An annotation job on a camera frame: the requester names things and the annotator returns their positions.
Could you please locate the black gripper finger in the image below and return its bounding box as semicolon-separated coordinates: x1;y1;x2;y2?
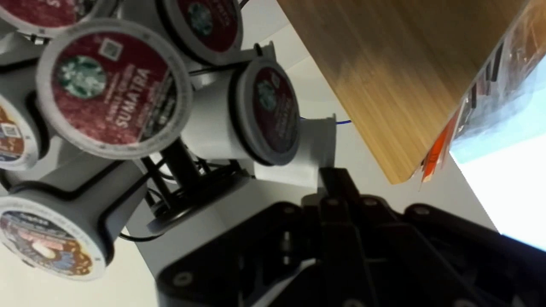
319;168;359;217

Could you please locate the Sumatra red coffee pod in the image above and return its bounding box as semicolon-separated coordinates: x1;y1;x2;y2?
35;19;192;161

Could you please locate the dark red coffee pod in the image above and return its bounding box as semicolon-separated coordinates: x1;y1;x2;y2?
180;59;300;166

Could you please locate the wooden condiment stand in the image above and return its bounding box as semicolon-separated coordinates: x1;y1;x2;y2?
278;0;544;183

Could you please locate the brown patterned coffee pod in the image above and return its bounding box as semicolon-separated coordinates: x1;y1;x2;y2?
0;187;150;282

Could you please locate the black pod carousel stand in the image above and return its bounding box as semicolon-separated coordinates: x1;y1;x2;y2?
0;0;257;241

